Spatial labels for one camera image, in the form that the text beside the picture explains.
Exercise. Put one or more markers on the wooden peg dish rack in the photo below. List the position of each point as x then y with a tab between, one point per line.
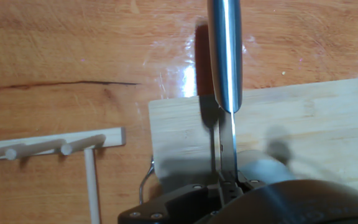
89	146

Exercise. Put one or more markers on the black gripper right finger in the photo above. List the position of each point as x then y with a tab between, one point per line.
306	205

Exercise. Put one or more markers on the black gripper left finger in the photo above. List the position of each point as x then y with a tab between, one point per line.
179	205

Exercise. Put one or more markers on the glossy brown wooden board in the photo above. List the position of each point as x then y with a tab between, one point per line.
73	46

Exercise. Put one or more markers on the light wooden cutting board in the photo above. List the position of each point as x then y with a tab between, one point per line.
306	124

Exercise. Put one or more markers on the steel cleaver knife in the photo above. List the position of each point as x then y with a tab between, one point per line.
225	56

